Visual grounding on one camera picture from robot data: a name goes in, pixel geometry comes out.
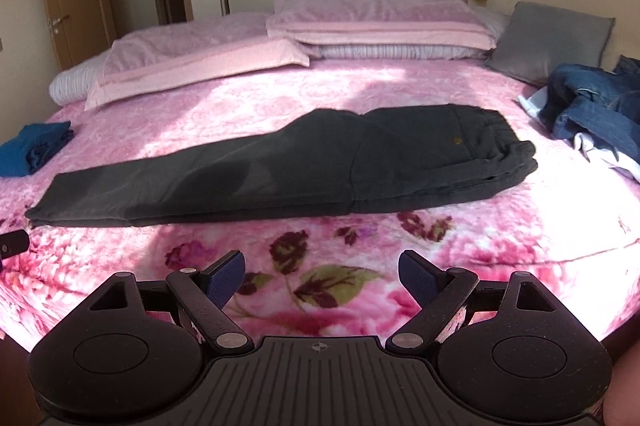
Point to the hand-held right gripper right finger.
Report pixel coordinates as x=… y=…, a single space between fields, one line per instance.
x=417 y=280

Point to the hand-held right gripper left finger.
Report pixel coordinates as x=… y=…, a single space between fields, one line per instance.
x=227 y=280

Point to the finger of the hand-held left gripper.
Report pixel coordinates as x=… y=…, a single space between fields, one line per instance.
x=15 y=243

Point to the dark grey pants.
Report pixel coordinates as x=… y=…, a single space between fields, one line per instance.
x=300 y=165

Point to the teal folded garment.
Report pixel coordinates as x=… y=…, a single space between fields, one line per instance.
x=30 y=148

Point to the striped white pillow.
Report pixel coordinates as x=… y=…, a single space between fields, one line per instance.
x=75 y=83

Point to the pink floral blanket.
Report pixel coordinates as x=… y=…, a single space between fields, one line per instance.
x=300 y=90

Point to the pink pillow near nightstand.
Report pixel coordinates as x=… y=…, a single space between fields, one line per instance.
x=390 y=52

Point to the pink pillow towel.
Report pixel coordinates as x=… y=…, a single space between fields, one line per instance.
x=190 y=50
x=375 y=10

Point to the white cloth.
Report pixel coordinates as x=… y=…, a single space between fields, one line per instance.
x=615 y=155

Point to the blue jeans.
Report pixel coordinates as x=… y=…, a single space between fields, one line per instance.
x=585 y=105
x=627 y=66

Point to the grey pillow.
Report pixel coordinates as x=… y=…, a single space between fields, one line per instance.
x=550 y=40

